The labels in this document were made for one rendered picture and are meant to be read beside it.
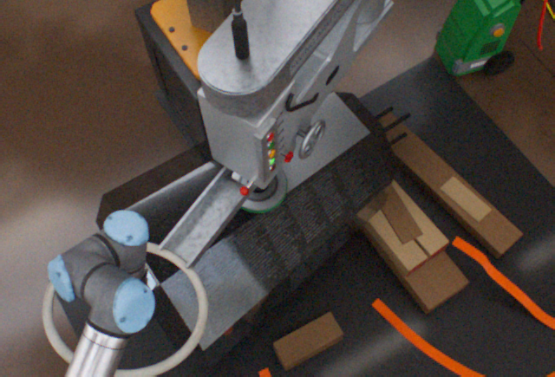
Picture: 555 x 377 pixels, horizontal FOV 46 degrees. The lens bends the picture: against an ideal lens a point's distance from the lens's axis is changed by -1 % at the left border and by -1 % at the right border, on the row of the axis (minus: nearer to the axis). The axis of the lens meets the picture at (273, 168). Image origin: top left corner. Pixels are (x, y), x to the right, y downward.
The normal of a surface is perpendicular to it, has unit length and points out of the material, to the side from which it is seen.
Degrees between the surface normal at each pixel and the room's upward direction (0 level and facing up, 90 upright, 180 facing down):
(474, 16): 72
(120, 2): 0
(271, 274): 45
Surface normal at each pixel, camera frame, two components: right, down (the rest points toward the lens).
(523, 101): -0.04, -0.44
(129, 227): 0.25, -0.73
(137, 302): 0.79, 0.23
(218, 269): 0.41, 0.18
